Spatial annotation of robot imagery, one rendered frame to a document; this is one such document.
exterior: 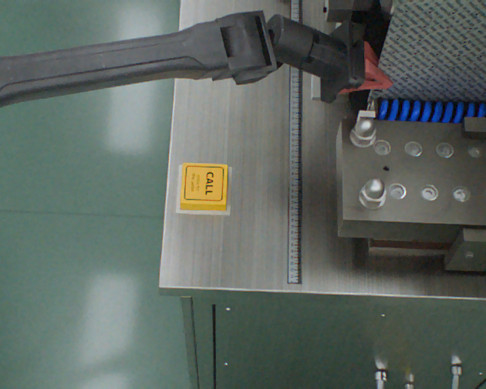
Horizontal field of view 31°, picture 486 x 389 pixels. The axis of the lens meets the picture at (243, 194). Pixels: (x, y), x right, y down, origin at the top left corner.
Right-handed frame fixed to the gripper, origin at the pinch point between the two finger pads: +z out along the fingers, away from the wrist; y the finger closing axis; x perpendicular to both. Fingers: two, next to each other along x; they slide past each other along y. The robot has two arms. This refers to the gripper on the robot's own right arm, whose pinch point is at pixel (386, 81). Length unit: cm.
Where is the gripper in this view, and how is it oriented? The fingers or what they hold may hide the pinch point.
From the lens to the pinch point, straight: 125.3
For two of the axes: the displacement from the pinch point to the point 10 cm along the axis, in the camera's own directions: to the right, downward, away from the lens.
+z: 8.5, 2.6, 4.6
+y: -0.3, 9.0, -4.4
